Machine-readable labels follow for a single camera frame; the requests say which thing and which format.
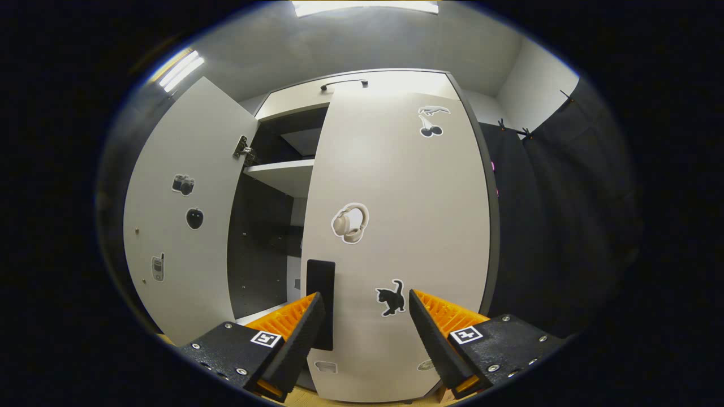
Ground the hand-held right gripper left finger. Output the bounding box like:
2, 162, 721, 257
180, 291, 327, 402

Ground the long ceiling light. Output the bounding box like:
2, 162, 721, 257
291, 0, 440, 18

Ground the black right door handle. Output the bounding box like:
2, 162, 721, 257
305, 259, 336, 351

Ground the white shoe cabinet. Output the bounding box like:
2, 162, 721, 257
123, 68, 501, 403

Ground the white cabinet door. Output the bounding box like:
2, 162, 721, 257
300, 90, 492, 403
123, 76, 260, 347

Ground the black drawer handle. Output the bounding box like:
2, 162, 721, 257
320, 79, 369, 92

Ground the black backdrop cloth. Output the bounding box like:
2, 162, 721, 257
96, 76, 643, 340

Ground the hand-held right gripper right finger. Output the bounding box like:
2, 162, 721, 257
408, 287, 564, 399

